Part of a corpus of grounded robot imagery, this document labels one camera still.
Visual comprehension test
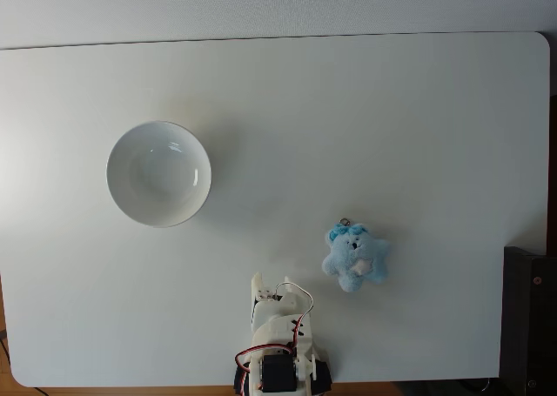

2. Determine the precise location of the white ceramic bowl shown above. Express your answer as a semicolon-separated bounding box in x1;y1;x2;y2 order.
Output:
105;120;213;229

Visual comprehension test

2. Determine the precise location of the thin black cable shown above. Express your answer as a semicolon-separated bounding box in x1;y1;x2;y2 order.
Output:
0;329;12;366

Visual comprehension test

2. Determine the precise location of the black table clamp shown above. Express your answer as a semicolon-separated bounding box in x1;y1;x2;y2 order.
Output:
232;360;250;393
314;358;334;393

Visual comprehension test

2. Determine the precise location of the skyblue star plush doll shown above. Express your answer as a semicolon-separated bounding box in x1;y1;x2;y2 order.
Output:
320;215;392;294

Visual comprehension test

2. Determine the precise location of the dark wooden cabinet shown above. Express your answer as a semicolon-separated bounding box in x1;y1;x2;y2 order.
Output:
499;245;557;396

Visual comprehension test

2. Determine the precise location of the red white black servo cable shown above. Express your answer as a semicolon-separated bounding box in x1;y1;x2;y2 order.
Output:
234;346;297;393
273;282;315;353

